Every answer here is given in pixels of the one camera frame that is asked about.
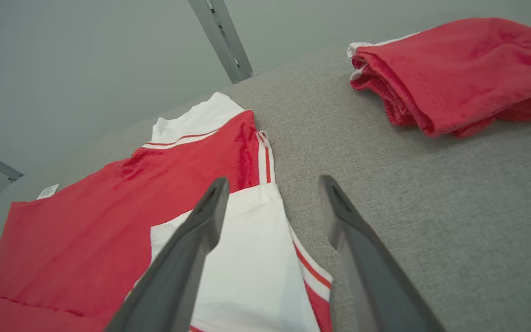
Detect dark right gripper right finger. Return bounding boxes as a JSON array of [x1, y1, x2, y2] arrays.
[[318, 174, 446, 332]]

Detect red Bulls 23 shorts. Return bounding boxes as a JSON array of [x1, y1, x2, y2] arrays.
[[347, 18, 531, 139]]

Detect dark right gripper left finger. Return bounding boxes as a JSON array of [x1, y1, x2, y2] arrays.
[[104, 177, 230, 332]]

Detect red white Bulls jersey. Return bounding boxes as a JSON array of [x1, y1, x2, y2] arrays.
[[0, 92, 334, 332]]

